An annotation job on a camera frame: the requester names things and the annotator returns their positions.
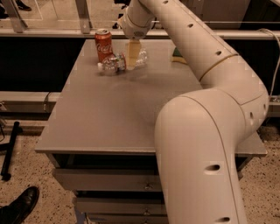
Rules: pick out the clear plastic water bottle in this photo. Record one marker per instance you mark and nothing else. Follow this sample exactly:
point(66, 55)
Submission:
point(120, 62)

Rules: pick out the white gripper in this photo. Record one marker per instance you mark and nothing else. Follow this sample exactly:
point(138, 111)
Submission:
point(131, 28)

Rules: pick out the red coke can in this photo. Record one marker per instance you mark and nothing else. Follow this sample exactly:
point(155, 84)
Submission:
point(103, 43)

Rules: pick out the metal railing post left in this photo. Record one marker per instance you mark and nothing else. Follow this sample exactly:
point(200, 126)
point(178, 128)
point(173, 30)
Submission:
point(17, 23)

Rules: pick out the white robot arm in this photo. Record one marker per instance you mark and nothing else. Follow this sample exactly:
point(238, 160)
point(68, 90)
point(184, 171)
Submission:
point(196, 133)

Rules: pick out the green yellow sponge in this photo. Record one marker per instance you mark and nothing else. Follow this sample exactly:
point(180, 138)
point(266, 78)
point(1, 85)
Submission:
point(177, 57)

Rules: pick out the metal railing post middle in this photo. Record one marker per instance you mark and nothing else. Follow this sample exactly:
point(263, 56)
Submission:
point(85, 23)

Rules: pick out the grey drawer cabinet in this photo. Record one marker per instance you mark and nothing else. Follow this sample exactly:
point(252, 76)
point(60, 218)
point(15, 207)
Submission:
point(101, 135)

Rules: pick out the black leather shoe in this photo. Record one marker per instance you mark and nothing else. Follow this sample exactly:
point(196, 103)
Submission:
point(18, 210)

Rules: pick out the black metal stand leg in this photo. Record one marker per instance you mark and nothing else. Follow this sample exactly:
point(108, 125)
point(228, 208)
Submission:
point(8, 149)

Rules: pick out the metal railing post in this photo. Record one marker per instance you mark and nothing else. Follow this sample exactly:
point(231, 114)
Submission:
point(85, 23)
point(17, 23)

